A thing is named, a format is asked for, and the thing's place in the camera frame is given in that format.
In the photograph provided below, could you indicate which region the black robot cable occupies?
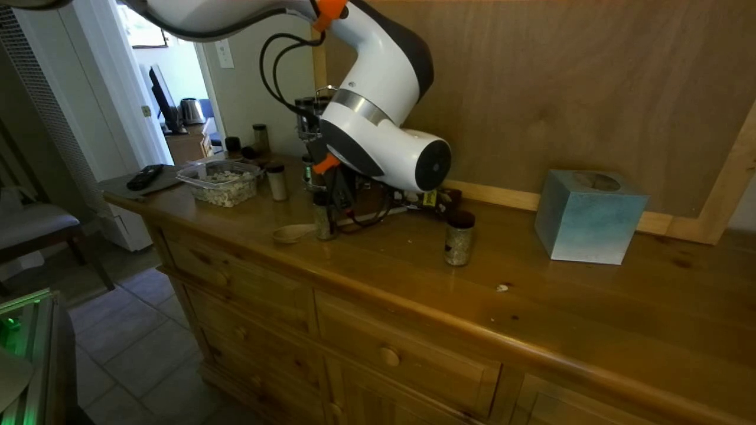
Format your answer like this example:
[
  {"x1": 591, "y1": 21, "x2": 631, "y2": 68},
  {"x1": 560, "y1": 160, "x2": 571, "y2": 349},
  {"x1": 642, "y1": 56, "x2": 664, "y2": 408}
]
[{"x1": 257, "y1": 30, "x2": 326, "y2": 113}]

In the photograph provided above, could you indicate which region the clear container with white pieces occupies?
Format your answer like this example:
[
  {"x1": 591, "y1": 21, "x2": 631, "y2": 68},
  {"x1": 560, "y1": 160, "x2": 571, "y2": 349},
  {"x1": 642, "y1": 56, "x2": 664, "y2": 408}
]
[{"x1": 176, "y1": 160, "x2": 259, "y2": 208}]

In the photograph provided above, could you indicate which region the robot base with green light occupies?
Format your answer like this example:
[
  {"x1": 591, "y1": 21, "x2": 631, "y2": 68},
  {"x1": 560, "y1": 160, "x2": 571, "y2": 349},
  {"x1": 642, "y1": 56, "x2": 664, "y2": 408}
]
[{"x1": 0, "y1": 291, "x2": 77, "y2": 425}]

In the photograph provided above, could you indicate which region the silver kettle in background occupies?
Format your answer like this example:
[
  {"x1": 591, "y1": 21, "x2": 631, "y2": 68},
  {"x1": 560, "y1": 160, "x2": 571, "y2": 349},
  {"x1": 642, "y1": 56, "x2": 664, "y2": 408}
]
[{"x1": 179, "y1": 98, "x2": 206, "y2": 128}]

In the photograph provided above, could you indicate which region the large plywood board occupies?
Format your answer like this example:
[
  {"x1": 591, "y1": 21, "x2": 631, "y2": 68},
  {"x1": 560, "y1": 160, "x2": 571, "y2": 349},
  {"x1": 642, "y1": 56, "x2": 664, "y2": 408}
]
[{"x1": 367, "y1": 0, "x2": 756, "y2": 243}]

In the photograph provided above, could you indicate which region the wooden spoon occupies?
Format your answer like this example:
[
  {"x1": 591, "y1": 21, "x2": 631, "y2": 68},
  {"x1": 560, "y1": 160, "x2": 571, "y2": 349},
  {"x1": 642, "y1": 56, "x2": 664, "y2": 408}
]
[{"x1": 270, "y1": 206, "x2": 419, "y2": 248}]

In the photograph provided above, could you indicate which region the rotating seasoning rack with jars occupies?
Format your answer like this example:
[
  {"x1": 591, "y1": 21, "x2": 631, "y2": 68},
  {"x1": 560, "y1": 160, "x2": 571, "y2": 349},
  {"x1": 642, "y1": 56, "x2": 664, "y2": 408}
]
[{"x1": 296, "y1": 94, "x2": 341, "y2": 176}]

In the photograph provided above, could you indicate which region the spice jar near container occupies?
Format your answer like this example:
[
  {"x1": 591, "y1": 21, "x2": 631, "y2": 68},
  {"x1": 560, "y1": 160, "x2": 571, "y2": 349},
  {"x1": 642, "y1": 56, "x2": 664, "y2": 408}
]
[{"x1": 266, "y1": 164, "x2": 288, "y2": 202}]

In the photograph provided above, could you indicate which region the black remote control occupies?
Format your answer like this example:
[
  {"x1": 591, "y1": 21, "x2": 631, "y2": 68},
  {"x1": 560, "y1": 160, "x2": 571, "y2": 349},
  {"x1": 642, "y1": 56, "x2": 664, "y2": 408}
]
[{"x1": 127, "y1": 165, "x2": 163, "y2": 192}]

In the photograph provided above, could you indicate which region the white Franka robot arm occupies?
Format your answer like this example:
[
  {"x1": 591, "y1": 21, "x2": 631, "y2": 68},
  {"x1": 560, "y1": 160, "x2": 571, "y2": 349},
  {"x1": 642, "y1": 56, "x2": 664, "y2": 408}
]
[{"x1": 119, "y1": 0, "x2": 452, "y2": 224}]

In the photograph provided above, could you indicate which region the spice jar with dark lid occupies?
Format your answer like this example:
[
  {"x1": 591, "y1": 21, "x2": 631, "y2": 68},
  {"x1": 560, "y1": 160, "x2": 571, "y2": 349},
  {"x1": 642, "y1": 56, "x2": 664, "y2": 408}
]
[{"x1": 445, "y1": 211, "x2": 475, "y2": 267}]

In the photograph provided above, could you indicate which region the wooden dresser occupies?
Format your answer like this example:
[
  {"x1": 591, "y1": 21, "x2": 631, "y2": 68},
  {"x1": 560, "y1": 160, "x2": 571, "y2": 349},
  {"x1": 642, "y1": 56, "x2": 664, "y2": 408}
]
[{"x1": 129, "y1": 187, "x2": 756, "y2": 425}]

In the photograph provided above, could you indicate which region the spice jar lying on side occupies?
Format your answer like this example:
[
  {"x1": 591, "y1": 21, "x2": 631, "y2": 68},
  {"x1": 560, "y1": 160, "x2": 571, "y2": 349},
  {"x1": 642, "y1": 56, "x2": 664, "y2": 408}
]
[{"x1": 421, "y1": 187, "x2": 462, "y2": 215}]

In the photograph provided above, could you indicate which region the blue tissue box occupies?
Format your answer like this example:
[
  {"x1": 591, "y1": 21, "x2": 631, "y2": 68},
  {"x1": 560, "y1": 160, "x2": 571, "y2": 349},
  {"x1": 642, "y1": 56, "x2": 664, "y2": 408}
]
[{"x1": 534, "y1": 171, "x2": 647, "y2": 265}]

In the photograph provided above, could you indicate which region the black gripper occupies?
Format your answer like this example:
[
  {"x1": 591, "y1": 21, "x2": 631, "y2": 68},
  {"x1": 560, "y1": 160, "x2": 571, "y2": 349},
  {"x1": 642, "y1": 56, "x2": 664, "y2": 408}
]
[{"x1": 311, "y1": 165, "x2": 391, "y2": 233}]

